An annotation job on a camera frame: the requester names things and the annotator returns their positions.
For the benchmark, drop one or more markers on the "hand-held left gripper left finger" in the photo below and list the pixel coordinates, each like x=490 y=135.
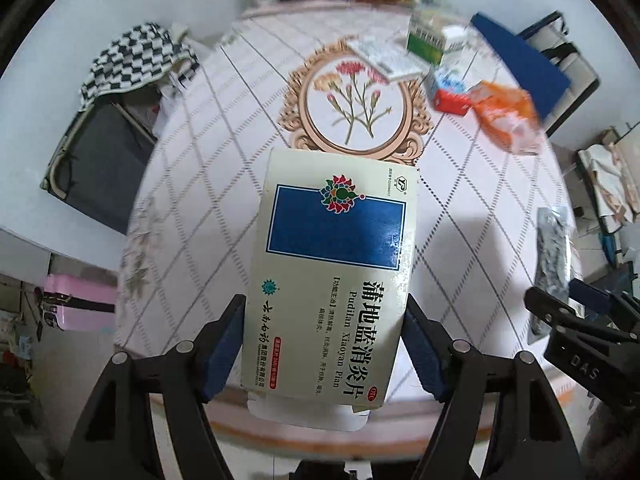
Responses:
x=223 y=355

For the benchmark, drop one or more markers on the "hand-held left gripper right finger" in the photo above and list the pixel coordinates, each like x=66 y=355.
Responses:
x=425 y=355

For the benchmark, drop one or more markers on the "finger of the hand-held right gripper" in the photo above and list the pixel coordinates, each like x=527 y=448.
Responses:
x=589 y=291
x=552 y=304

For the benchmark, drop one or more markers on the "silver pill blister pack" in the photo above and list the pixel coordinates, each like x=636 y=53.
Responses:
x=552 y=255

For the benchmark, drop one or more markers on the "cream and blue medicine box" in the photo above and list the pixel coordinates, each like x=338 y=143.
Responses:
x=330 y=260

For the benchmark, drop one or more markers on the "person's right forearm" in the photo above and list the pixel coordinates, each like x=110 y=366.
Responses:
x=617 y=442

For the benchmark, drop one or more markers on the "beige bag with papers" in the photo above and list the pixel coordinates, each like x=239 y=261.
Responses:
x=610 y=175

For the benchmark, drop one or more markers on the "pink suitcase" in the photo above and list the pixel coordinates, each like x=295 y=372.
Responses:
x=75 y=300

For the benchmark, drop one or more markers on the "floral printed tablecloth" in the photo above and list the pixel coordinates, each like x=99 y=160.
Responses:
x=200 y=170

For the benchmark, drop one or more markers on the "orange and white packet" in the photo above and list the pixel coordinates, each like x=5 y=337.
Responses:
x=507 y=116

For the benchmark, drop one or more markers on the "small red box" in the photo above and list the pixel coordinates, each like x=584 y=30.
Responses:
x=451 y=101

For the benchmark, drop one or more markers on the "blue and white packet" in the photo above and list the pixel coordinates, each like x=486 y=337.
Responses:
x=445 y=80

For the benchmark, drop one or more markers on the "green and white medicine box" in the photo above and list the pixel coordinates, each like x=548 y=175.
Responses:
x=426 y=40

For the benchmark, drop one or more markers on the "flat white box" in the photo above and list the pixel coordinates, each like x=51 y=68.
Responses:
x=382 y=60

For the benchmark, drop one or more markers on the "black and white checkered cloth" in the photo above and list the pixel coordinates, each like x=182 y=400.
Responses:
x=132 y=62

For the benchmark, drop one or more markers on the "black chair with pale frame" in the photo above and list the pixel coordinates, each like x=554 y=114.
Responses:
x=102 y=160

